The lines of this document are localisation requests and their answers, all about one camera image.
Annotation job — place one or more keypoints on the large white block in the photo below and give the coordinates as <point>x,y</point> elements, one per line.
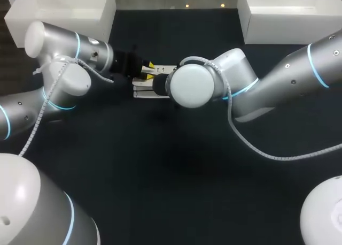
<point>288,20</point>
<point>61,12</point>

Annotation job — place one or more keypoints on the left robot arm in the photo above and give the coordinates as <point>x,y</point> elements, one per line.
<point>48,76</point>

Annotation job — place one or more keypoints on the white bag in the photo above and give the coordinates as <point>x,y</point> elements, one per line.
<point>145,91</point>

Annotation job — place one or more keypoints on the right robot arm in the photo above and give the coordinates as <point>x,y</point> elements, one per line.
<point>267,79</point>

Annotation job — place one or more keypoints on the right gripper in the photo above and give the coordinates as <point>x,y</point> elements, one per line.
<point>160,84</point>

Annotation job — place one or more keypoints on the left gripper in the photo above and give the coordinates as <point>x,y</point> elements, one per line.
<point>124,64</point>

